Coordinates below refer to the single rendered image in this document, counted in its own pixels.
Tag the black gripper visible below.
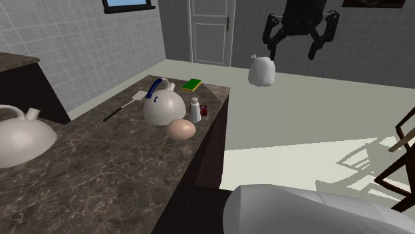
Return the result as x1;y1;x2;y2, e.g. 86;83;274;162
261;0;341;62

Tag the white panelled door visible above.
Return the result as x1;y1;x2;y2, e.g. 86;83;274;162
188;0;237;68

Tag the green and yellow sponge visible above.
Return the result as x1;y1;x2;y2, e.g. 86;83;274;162
182;78;202;93

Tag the white salt shaker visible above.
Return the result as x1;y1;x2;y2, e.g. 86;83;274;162
190;97;202;123

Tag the beige egg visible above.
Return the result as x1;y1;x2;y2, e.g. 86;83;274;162
166;118;197;142

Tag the dark wooden chair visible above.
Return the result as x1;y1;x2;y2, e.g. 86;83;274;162
374;106;415;213

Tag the dark cabinet with marbled top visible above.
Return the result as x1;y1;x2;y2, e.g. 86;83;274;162
0;52;71;125

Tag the plain white kettle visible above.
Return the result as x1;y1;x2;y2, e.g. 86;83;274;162
0;104;58;170

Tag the dark framed wall picture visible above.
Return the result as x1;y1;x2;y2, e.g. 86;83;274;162
341;0;407;9

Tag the white kettle with blue handle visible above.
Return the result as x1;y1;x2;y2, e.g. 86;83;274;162
143;77;188;126

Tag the white spatula with black handle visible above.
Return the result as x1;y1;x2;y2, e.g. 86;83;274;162
102;90;148;123

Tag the window with black frame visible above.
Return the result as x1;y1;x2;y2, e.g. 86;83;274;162
101;0;156;15

